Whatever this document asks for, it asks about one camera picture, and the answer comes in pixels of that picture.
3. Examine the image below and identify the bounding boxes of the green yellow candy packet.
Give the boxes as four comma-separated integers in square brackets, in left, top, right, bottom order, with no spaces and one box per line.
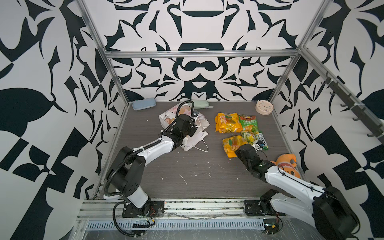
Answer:
[241,132,269,151]

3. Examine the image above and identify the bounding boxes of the small yellow snack packet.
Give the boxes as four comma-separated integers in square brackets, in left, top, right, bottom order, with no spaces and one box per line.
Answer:
[222,136,248,158]

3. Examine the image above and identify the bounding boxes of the cartoon animal paper bag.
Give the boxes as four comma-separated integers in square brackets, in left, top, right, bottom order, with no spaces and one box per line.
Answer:
[159,100,210,152]

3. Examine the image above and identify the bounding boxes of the green snack packet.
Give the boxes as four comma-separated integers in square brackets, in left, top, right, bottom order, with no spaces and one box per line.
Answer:
[239,115,259,132]

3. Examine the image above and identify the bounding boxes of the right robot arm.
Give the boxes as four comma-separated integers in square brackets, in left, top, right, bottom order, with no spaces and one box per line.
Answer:
[235,144,361,240]

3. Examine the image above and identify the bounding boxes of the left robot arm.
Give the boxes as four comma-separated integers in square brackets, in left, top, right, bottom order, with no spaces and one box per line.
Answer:
[104,100,198,215]

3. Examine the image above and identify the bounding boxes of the orange fish toy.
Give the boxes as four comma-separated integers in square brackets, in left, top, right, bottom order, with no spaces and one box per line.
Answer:
[271,154,301,179]

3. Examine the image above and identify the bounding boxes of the round beige clock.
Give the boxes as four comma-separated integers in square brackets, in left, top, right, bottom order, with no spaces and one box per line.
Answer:
[255,100,274,116]

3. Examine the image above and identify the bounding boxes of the small circuit board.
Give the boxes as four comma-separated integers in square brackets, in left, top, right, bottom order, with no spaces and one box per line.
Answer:
[263,219,281,235]

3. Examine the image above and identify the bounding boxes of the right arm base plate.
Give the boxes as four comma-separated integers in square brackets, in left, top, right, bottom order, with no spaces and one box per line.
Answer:
[244,199,286,217]

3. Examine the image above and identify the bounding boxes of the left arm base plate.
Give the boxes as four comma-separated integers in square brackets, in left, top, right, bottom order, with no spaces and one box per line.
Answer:
[122,201,165,218]

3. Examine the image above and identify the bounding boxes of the black hook rail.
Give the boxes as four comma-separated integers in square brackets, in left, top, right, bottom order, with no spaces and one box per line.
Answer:
[322,71,384,145]

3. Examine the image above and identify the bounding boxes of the white cable duct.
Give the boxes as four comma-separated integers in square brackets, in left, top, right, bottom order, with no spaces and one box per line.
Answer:
[85,218,266,231]

